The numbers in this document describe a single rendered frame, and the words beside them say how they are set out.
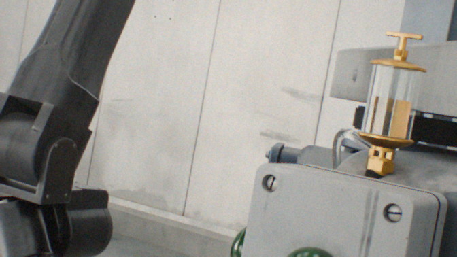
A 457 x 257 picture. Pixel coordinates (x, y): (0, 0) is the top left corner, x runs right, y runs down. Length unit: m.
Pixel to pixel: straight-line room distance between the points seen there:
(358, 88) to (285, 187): 0.44
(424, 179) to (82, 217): 0.41
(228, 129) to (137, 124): 0.87
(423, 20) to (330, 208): 5.11
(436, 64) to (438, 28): 4.80
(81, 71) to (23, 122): 0.06
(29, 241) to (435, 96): 0.35
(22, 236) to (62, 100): 0.12
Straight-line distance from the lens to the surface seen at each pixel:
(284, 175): 0.38
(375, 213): 0.36
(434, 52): 0.64
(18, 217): 0.74
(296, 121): 6.24
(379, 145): 0.45
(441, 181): 0.44
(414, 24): 5.48
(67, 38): 0.74
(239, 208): 6.46
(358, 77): 0.82
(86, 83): 0.74
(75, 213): 0.78
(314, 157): 0.86
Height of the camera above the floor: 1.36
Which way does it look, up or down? 3 degrees down
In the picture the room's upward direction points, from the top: 10 degrees clockwise
